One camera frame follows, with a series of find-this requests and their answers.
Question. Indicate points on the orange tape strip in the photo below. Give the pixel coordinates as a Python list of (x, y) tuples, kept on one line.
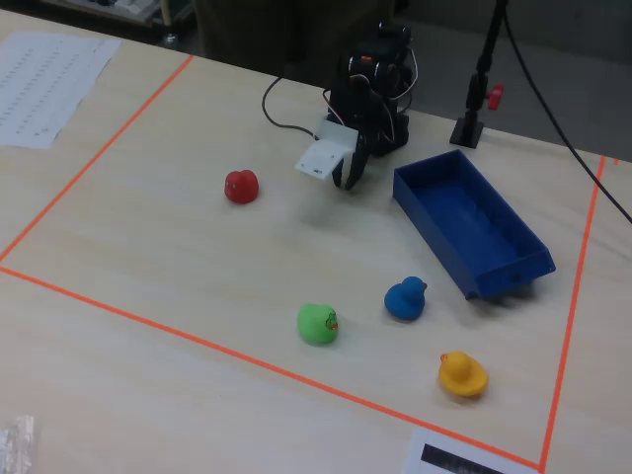
[(99, 154), (573, 316), (271, 368)]

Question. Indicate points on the red rubber duck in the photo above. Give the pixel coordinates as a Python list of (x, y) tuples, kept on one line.
[(241, 186)]

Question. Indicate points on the white printed paper sheet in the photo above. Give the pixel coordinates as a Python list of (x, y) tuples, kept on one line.
[(44, 84)]

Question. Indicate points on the black camera stand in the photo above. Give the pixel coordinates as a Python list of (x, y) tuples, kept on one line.
[(478, 94)]

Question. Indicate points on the clear plastic bag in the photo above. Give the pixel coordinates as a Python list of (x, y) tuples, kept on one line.
[(16, 444)]

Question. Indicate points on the red clamp knob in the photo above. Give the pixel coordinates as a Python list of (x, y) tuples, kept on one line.
[(496, 96)]

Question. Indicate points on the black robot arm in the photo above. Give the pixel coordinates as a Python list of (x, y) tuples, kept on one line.
[(390, 54)]

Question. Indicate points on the blue rubber duck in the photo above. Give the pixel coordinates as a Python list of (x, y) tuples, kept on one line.
[(406, 300)]

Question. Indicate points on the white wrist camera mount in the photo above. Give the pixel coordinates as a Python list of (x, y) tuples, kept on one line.
[(326, 153)]

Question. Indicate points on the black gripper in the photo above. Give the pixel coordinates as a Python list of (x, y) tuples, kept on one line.
[(359, 154)]

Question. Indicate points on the blue plastic box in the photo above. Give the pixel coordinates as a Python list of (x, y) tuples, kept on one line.
[(469, 222)]

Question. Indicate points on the green rubber duck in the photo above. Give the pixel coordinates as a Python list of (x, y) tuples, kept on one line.
[(317, 323)]

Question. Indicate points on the paper with black print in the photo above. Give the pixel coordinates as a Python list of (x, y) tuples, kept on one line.
[(454, 456)]

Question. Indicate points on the yellow orange toy fruit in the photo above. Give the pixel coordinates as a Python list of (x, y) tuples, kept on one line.
[(463, 376)]

